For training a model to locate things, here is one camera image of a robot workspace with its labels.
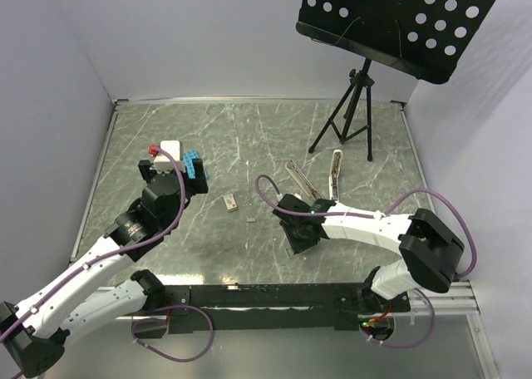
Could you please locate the black tripod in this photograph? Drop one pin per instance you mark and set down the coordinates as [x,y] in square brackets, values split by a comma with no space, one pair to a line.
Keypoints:
[358,81]

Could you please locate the long metal stapler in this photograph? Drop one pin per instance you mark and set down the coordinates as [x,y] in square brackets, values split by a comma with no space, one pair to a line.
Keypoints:
[302,180]

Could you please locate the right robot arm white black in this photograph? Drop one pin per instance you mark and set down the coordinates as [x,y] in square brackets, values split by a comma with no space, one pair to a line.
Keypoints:
[428,251]

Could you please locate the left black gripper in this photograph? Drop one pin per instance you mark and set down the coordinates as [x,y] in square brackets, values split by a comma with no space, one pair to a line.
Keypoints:
[199,183]

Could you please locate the small tray of staples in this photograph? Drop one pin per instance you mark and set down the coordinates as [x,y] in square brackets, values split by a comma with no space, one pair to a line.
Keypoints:
[291,253]

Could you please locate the black perforated music stand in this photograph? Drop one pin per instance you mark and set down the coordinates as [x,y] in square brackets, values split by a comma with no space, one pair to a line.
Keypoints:
[422,38]

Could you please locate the blue studded base plate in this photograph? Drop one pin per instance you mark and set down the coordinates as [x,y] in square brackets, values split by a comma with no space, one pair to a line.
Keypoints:
[188,160]

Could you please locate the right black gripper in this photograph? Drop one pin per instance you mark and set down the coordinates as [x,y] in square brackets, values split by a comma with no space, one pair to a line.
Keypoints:
[298,246]

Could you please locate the small staple box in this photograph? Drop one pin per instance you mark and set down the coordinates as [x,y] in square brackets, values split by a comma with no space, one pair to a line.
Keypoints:
[230,202]

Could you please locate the white stapler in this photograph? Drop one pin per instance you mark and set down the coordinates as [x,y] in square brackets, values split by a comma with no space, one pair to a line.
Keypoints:
[334,172]

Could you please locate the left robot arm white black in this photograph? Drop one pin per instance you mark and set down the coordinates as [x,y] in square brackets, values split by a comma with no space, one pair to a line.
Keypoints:
[37,330]

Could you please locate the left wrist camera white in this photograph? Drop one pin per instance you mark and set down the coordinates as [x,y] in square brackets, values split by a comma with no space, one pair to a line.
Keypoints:
[167,154]

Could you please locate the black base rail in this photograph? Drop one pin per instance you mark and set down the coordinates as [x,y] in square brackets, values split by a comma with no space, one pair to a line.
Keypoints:
[271,306]

